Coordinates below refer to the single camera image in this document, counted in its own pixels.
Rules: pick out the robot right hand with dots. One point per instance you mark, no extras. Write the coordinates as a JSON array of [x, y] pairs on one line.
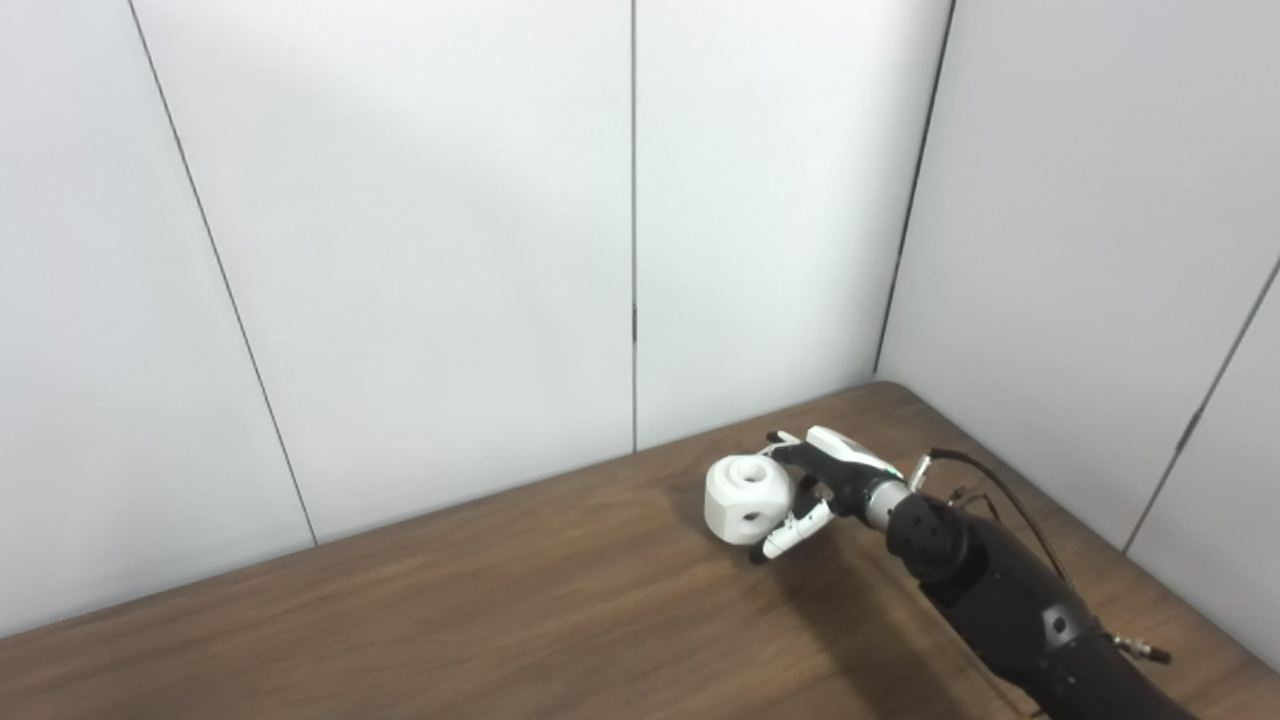
[[845, 470]]

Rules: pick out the round white piece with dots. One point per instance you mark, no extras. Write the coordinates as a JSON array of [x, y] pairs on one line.
[[740, 500]]

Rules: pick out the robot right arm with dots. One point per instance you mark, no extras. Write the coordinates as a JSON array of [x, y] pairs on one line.
[[1000, 590]]

